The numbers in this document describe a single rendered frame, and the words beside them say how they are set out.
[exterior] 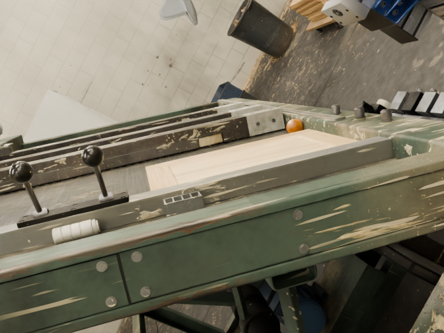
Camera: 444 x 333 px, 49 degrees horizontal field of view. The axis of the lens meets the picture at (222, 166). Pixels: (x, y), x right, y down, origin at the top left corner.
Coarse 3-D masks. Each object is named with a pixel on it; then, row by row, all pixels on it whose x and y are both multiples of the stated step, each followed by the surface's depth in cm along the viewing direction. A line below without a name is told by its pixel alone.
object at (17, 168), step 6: (18, 162) 81; (24, 162) 81; (12, 168) 80; (18, 168) 80; (24, 168) 80; (30, 168) 81; (12, 174) 80; (18, 174) 80; (24, 174) 80; (30, 174) 81; (18, 180) 81; (24, 180) 81; (30, 186) 84; (30, 192) 84; (30, 198) 85; (36, 198) 86; (36, 204) 86; (36, 210) 87; (42, 210) 88; (48, 210) 89; (36, 216) 87
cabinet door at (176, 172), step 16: (256, 144) 134; (272, 144) 131; (288, 144) 126; (304, 144) 122; (320, 144) 118; (336, 144) 112; (176, 160) 135; (192, 160) 131; (208, 160) 127; (224, 160) 122; (240, 160) 118; (256, 160) 114; (272, 160) 111; (160, 176) 117; (176, 176) 114; (192, 176) 111; (208, 176) 107
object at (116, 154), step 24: (216, 120) 164; (240, 120) 160; (264, 120) 161; (120, 144) 153; (144, 144) 155; (168, 144) 156; (192, 144) 158; (0, 168) 152; (48, 168) 150; (72, 168) 152; (0, 192) 149
